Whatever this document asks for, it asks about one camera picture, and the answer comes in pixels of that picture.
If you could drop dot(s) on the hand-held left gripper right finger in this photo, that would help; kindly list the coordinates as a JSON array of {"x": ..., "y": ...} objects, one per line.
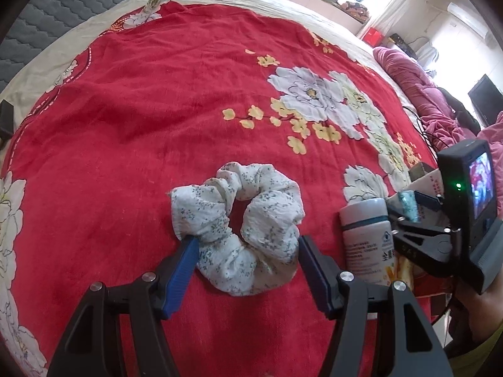
[{"x": 312, "y": 271}]

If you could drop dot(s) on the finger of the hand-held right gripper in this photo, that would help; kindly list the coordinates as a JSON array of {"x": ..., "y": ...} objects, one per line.
[
  {"x": 416, "y": 228},
  {"x": 428, "y": 204}
]

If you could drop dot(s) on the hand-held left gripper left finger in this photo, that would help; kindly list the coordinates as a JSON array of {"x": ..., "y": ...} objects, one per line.
[{"x": 182, "y": 275}]

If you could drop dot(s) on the green makeup sponge packet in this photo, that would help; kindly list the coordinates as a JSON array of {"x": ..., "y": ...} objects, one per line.
[{"x": 406, "y": 204}]

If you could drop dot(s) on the white floral scrunchie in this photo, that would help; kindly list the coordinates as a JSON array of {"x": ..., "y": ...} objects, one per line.
[{"x": 259, "y": 204}]

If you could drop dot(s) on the person's right forearm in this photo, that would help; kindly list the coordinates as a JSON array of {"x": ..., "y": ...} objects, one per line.
[{"x": 475, "y": 314}]

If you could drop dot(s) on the red tissue box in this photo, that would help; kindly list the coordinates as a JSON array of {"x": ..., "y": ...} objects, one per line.
[{"x": 430, "y": 184}]

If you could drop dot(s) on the white plastic bottle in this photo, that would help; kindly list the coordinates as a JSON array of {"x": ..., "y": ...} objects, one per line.
[{"x": 365, "y": 243}]

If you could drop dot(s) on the black garment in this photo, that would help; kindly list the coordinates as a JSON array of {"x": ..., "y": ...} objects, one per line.
[{"x": 459, "y": 114}]

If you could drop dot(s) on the black monitor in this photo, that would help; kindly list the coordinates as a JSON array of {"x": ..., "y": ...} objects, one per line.
[{"x": 487, "y": 98}]

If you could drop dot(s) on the pink fleece blanket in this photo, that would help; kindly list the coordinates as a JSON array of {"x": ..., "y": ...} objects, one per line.
[{"x": 408, "y": 70}]

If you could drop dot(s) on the white chair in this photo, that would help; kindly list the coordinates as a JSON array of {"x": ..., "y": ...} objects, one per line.
[{"x": 426, "y": 50}]

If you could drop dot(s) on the black bag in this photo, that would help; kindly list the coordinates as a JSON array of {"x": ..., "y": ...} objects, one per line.
[{"x": 401, "y": 42}]

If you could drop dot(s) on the red floral blanket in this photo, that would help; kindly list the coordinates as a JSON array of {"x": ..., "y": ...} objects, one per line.
[{"x": 157, "y": 106}]

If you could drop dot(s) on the small red box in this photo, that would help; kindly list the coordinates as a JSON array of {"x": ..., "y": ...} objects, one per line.
[{"x": 372, "y": 36}]

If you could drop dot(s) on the white air conditioner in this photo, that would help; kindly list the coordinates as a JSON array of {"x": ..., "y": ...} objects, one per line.
[{"x": 469, "y": 19}]

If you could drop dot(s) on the wide white curtain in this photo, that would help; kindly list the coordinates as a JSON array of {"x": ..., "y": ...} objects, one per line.
[{"x": 393, "y": 8}]

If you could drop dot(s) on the colourful patterned cloth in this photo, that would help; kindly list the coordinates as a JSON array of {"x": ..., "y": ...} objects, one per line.
[{"x": 355, "y": 10}]

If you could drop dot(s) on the white window bench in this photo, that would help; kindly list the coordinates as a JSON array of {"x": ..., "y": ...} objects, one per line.
[{"x": 326, "y": 8}]

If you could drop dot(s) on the grey quilted headboard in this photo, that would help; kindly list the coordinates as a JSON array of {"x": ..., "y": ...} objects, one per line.
[{"x": 59, "y": 8}]

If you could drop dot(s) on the black plastic clip frame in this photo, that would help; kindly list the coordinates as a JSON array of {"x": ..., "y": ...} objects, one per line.
[{"x": 6, "y": 119}]

